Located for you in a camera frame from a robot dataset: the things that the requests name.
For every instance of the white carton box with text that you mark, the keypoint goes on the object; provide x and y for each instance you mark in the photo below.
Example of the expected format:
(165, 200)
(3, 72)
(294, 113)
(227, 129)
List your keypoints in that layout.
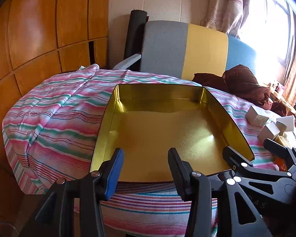
(269, 131)

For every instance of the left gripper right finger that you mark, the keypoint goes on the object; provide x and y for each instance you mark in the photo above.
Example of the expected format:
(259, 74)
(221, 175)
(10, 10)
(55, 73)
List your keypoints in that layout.
(195, 187)

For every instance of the gold metal tin tray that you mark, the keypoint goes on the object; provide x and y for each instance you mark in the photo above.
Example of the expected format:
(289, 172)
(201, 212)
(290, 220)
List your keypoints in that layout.
(146, 120)

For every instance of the black rolled mat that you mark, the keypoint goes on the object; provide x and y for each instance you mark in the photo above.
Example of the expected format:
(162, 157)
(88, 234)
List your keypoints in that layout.
(135, 33)

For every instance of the striped pink green tablecloth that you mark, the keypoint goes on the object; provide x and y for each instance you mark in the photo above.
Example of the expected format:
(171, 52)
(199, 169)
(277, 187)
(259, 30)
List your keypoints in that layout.
(51, 132)

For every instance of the grey yellow blue chair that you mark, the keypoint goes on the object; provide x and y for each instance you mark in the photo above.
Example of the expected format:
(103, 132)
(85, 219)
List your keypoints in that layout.
(182, 50)

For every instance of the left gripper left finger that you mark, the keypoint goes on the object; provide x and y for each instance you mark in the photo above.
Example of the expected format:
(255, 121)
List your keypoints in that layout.
(97, 186)

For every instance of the wooden wardrobe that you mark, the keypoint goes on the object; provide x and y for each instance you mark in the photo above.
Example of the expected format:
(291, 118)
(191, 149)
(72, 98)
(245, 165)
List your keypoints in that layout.
(38, 39)

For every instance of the white carton box with barcode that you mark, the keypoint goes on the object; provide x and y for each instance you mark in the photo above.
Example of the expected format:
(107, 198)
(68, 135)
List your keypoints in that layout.
(255, 117)

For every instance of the cream sock grey cuff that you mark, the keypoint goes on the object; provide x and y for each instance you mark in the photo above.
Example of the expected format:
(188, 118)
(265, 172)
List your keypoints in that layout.
(281, 127)

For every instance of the beige patterned curtain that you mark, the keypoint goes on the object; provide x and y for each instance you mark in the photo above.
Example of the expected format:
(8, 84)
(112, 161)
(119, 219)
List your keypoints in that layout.
(226, 16)

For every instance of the dark red jacket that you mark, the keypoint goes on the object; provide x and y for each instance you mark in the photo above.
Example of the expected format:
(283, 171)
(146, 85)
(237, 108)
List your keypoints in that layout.
(240, 81)

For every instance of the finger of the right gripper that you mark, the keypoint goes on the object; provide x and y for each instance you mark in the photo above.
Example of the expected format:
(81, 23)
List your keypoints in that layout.
(288, 155)
(242, 166)

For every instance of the wooden desk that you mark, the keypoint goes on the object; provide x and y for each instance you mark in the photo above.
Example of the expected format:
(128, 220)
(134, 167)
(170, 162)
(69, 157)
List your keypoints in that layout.
(283, 98)

